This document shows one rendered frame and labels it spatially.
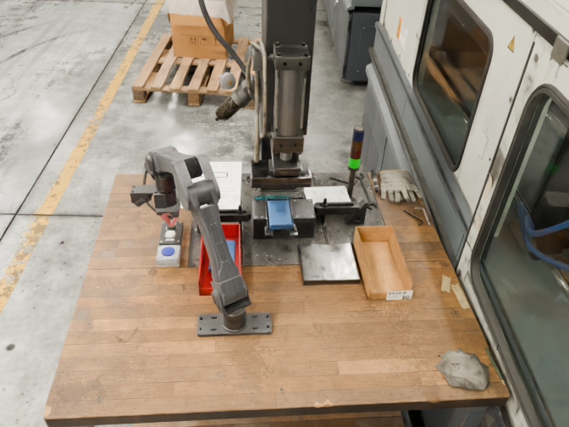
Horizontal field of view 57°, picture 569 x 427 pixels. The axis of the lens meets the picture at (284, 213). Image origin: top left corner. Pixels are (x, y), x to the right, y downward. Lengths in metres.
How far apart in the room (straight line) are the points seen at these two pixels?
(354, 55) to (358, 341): 3.54
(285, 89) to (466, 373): 0.86
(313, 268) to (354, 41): 3.29
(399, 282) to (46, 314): 1.82
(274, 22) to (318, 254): 0.69
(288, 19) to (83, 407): 1.08
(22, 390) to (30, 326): 0.35
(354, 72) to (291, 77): 3.38
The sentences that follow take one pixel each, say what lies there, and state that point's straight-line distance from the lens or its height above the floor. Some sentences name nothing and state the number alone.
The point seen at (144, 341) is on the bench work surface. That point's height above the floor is 0.90.
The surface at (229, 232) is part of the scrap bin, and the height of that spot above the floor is 0.93.
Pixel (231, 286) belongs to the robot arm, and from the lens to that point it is 1.35.
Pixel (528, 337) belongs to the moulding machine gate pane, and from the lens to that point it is 1.43.
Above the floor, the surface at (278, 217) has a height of 0.99.
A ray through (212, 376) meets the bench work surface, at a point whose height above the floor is 0.90.
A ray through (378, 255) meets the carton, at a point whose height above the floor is 0.91.
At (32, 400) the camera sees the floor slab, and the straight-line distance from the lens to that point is 2.57.
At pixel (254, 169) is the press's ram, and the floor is 1.14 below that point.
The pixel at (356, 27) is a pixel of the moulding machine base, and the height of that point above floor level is 0.54.
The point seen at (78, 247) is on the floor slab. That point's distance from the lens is 3.16.
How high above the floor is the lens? 2.04
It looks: 39 degrees down
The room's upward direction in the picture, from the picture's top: 3 degrees clockwise
